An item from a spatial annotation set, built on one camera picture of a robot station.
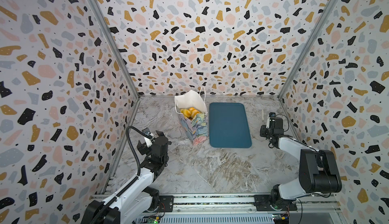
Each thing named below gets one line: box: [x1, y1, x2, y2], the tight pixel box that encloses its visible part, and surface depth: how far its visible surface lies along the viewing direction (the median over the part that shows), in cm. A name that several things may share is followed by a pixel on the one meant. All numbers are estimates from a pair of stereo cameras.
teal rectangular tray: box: [209, 102, 252, 149], surface depth 108 cm
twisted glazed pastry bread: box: [180, 108, 192, 118], surface depth 88 cm
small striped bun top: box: [188, 107, 201, 119], surface depth 92 cm
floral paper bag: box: [174, 85, 210, 146], surface depth 90 cm
